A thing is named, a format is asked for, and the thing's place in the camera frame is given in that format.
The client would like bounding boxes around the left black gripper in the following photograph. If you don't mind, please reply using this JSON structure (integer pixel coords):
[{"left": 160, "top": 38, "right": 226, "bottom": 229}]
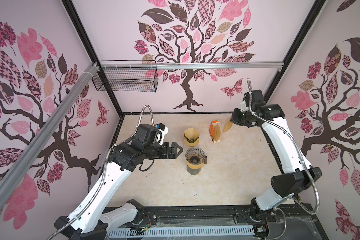
[{"left": 143, "top": 141, "right": 182, "bottom": 159}]

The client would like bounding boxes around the wooden dripper ring stand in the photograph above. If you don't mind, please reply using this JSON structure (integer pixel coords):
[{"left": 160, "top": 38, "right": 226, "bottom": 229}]
[{"left": 184, "top": 139, "right": 200, "bottom": 147}]

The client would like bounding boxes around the brown paper filter stack holder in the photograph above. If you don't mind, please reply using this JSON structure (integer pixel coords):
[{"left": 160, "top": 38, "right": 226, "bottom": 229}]
[{"left": 209, "top": 121, "right": 222, "bottom": 143}]

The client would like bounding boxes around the grey glass server with knob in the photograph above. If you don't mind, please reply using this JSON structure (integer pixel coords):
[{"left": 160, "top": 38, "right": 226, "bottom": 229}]
[{"left": 187, "top": 156, "right": 208, "bottom": 175}]

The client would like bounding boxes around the grey ribbed glass dripper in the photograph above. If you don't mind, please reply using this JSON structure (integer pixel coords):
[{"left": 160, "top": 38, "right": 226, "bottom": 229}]
[{"left": 186, "top": 148, "right": 206, "bottom": 164}]

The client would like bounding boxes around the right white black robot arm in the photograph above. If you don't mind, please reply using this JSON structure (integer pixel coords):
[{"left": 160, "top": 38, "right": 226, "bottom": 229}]
[{"left": 231, "top": 90, "right": 323, "bottom": 222}]

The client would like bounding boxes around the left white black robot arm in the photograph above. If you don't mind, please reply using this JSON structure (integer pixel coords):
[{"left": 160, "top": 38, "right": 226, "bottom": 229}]
[{"left": 48, "top": 124, "right": 183, "bottom": 240}]

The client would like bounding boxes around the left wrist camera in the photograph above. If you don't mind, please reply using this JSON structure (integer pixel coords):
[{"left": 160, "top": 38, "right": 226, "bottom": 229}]
[{"left": 156, "top": 123, "right": 169, "bottom": 145}]

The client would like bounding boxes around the aluminium rail back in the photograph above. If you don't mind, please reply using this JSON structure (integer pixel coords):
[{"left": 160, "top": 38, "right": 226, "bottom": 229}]
[{"left": 100, "top": 61, "right": 284, "bottom": 70}]

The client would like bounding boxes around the aluminium rail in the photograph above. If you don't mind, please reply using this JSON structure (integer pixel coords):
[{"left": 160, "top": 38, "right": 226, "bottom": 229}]
[
  {"left": 100, "top": 61, "right": 284, "bottom": 70},
  {"left": 0, "top": 63, "right": 99, "bottom": 210}
]

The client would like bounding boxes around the black wire basket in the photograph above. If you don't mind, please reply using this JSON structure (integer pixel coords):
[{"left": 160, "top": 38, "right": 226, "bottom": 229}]
[{"left": 92, "top": 60, "right": 159, "bottom": 93}]

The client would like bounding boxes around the white slotted cable duct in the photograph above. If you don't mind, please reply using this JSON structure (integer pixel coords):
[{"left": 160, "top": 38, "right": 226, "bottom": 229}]
[{"left": 108, "top": 226, "right": 255, "bottom": 240}]

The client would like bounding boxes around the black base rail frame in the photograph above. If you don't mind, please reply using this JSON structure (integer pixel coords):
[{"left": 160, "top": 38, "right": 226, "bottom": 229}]
[{"left": 68, "top": 203, "right": 329, "bottom": 240}]

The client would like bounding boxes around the right arm metal conduit cable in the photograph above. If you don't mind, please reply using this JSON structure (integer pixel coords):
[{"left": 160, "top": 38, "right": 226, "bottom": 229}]
[{"left": 246, "top": 77, "right": 320, "bottom": 216}]

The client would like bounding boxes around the aluminium rail left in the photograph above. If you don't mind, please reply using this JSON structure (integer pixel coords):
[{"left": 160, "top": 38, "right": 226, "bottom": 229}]
[{"left": 0, "top": 63, "right": 99, "bottom": 210}]

